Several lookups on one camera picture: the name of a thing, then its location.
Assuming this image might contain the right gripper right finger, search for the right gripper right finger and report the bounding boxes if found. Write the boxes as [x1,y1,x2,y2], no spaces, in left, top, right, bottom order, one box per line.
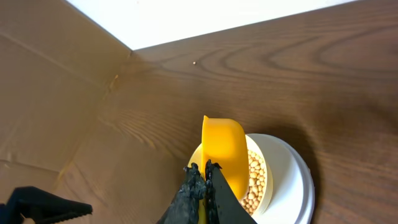
[204,159,257,224]

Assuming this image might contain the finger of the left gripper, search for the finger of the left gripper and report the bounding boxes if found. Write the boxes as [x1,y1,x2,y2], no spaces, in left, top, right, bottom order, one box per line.
[1,186,93,224]

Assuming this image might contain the white digital kitchen scale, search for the white digital kitchen scale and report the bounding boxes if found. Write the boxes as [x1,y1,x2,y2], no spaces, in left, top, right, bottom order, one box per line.
[246,133,315,224]

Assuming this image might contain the soybeans in bowl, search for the soybeans in bowl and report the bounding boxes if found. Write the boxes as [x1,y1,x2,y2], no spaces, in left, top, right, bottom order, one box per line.
[241,150,266,215]

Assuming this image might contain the yellow measuring scoop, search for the yellow measuring scoop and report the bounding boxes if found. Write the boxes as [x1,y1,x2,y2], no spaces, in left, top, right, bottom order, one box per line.
[200,116,249,223]

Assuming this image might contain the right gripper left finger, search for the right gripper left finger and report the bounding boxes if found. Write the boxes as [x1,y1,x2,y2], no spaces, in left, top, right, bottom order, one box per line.
[157,162,206,224]

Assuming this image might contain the pale yellow plastic bowl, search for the pale yellow plastic bowl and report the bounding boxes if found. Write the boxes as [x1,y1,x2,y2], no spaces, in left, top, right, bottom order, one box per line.
[187,134,274,218]

